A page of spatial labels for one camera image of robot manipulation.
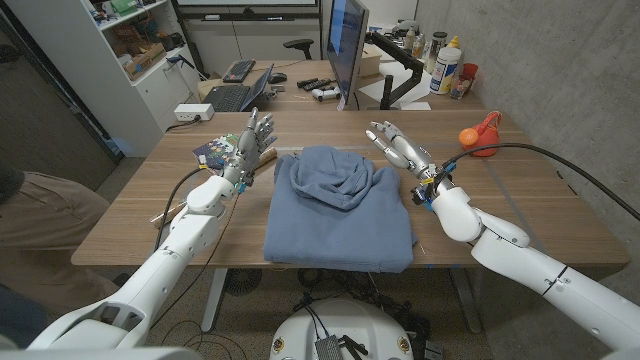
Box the white wipes canister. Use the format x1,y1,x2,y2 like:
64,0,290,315
429,46,462,96

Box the colourful puzzle box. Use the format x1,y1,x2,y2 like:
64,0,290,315
192,132,241,174

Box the black open laptop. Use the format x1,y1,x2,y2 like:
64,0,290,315
203,63,275,113

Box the dark lidded jar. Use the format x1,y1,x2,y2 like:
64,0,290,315
424,31,449,74

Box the white shelf unit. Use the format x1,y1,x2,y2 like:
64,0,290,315
4,0,201,159

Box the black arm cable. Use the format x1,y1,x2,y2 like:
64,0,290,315
434,142,640,222
152,166,209,251

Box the black remote control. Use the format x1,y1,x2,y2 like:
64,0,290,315
296,77,335,92

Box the white game controller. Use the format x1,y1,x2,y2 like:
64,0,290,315
311,85,342,103

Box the light wooden box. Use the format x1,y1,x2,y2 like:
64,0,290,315
358,43,384,79

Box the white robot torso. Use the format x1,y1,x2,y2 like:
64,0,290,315
269,298,415,360

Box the person's tan trousers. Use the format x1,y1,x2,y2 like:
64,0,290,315
0,167,119,311

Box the white power strip box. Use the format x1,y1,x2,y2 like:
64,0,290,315
173,102,215,123

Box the black keyboard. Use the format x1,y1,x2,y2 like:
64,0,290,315
222,59,257,84

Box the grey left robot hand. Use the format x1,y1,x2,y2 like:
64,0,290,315
222,107,278,195

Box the black computer monitor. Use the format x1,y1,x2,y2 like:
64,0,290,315
325,0,370,112

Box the open cardboard box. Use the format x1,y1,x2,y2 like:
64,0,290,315
122,42,167,81

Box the glass with pens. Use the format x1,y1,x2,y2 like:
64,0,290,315
449,73,474,100

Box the blue folded hoodie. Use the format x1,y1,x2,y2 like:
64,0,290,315
263,145,419,274

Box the white table leg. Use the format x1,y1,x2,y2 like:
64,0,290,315
200,268,229,334
448,268,484,335

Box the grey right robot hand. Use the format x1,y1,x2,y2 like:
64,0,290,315
364,120,435,180

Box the white paper sheet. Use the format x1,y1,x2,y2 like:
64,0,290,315
357,60,436,106

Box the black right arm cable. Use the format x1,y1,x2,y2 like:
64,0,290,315
434,142,640,222

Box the black office chair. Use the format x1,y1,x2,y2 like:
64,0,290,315
282,38,315,61

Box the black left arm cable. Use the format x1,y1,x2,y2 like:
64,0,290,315
152,166,209,251

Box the orange watering can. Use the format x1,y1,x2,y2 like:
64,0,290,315
458,110,503,158

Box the floral wrapping paper roll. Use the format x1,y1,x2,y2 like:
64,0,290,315
149,147,279,230

